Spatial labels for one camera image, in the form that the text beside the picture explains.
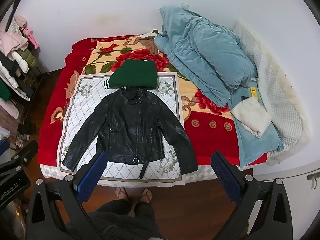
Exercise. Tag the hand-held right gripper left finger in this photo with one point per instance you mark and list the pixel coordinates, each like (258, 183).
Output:
(92, 173)

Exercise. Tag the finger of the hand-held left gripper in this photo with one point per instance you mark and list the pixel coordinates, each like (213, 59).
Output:
(25, 155)

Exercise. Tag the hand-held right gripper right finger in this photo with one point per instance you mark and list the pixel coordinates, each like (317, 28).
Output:
(226, 173)

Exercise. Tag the black leather jacket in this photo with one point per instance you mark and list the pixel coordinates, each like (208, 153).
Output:
(130, 127)

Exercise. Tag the black clothes rack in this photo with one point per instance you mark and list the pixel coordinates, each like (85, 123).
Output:
(22, 85)

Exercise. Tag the black item on floor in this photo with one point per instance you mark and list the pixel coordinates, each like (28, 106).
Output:
(27, 128)

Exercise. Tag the person's left foot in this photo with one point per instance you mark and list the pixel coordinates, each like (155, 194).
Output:
(121, 193)

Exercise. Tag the person's foot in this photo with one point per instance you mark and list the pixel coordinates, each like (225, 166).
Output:
(146, 195)
(121, 193)

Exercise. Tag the red floral blanket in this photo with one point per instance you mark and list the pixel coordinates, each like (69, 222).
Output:
(215, 127)

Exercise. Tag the person's right foot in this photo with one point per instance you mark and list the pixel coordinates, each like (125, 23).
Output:
(146, 195)

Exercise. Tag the small green cloth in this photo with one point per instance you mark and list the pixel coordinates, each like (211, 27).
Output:
(3, 92)

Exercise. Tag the white diamond-patterned cloth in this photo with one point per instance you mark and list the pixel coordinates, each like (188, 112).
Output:
(85, 105)

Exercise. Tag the white puffer garment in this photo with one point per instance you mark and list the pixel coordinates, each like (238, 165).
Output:
(8, 76)

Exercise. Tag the white cabinet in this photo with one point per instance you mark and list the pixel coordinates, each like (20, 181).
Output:
(302, 200)

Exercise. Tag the white waffle blanket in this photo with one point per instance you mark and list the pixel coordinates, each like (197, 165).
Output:
(280, 100)

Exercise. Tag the olive puffer jacket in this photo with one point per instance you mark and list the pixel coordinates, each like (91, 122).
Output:
(28, 57)

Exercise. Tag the folded green garment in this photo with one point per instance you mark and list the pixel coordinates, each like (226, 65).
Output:
(135, 75)

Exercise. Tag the pink garment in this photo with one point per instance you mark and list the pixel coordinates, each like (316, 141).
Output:
(12, 38)

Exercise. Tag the light blue quilt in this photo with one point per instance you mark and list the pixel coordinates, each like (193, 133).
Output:
(205, 55)

